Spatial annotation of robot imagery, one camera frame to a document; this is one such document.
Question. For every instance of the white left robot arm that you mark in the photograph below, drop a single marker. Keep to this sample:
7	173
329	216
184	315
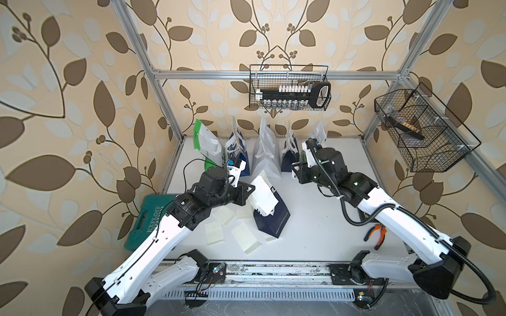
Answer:
134	286

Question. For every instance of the black socket set holder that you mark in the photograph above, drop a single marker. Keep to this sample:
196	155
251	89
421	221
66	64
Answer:
314	95

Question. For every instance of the navy blue paper bag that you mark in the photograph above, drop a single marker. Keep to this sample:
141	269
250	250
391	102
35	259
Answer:
273	224

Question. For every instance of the dark navy small bag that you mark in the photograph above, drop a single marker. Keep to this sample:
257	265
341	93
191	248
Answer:
290	153

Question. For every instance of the tool in right basket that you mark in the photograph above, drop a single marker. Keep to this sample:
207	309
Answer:
405	127

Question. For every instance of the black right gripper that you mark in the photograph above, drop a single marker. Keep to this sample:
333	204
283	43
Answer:
302	174

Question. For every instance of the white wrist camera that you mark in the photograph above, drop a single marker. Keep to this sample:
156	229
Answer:
308	148
235	166

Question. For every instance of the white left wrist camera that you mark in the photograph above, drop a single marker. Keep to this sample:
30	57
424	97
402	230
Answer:
235	166

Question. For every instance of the small green paper bag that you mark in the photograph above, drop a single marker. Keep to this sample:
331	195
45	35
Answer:
319	134

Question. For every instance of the black wire basket right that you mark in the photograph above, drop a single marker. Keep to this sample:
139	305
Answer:
429	135

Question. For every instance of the black wire basket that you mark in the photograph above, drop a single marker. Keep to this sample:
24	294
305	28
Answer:
272	76
429	135

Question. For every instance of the black wire basket back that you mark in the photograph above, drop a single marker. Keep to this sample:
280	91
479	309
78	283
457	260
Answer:
272	76

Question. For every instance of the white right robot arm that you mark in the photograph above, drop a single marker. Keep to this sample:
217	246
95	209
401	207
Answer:
436	260

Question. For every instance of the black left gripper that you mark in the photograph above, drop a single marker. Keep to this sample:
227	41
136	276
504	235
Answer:
242	193

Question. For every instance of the small blue paper bag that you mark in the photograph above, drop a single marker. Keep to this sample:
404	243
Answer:
236	147

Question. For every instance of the white paper bag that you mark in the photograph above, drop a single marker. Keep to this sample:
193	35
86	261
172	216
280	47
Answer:
266	153

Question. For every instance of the aluminium front rail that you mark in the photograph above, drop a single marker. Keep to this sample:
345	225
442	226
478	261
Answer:
270	279

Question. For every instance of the green plastic tool case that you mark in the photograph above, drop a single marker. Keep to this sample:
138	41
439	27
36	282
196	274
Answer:
153	208

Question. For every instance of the large green white bag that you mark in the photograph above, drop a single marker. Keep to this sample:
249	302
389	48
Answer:
207	144

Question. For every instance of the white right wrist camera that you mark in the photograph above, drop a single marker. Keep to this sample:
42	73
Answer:
308	148

